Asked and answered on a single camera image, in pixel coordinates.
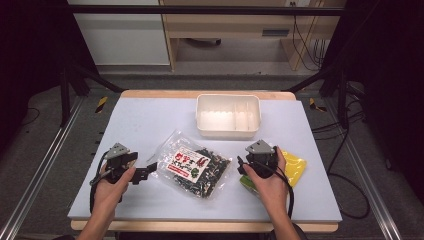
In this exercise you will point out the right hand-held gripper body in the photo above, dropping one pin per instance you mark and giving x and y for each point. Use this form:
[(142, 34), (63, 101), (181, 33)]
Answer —
[(262, 158)]

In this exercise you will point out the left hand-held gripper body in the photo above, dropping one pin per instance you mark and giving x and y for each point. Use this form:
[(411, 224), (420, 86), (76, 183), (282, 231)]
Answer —
[(117, 159)]

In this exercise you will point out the yellow green spout pouch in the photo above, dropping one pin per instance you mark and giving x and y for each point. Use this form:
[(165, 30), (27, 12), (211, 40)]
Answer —
[(295, 166)]

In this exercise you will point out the white plastic container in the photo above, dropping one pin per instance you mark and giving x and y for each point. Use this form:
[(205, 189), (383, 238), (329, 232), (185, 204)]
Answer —
[(228, 131)]

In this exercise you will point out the clear bag of dried seaweed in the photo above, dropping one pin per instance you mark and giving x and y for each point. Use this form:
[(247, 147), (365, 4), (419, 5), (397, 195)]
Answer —
[(200, 166)]

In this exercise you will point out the person's left hand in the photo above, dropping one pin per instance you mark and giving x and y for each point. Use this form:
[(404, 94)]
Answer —
[(110, 193)]

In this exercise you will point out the person's right hand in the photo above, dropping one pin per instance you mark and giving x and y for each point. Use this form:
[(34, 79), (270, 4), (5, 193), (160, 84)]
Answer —
[(270, 191)]

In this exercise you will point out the grey table mat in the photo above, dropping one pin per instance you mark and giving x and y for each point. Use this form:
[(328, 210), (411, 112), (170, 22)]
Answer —
[(150, 116)]

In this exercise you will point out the yellow black tape marker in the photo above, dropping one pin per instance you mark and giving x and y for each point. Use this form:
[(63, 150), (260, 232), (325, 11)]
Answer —
[(315, 105), (101, 104)]

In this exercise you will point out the wooden table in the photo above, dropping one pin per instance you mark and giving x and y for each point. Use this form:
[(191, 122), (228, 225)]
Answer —
[(166, 226)]

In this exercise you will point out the black metal stand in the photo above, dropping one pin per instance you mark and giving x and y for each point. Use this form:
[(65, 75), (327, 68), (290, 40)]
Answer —
[(66, 96), (340, 93)]

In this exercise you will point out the white cabinet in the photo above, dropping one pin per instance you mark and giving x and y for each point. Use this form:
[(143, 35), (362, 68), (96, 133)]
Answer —
[(123, 40)]

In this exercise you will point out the light wooden desk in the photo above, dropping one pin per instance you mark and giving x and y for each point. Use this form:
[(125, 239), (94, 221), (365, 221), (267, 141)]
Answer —
[(233, 25)]

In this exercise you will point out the aluminium rail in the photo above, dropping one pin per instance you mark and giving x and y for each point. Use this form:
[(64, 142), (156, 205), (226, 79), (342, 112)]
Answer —
[(36, 166), (366, 186)]

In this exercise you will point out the black horizontal frame bar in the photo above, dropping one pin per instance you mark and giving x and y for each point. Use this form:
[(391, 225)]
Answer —
[(200, 10)]

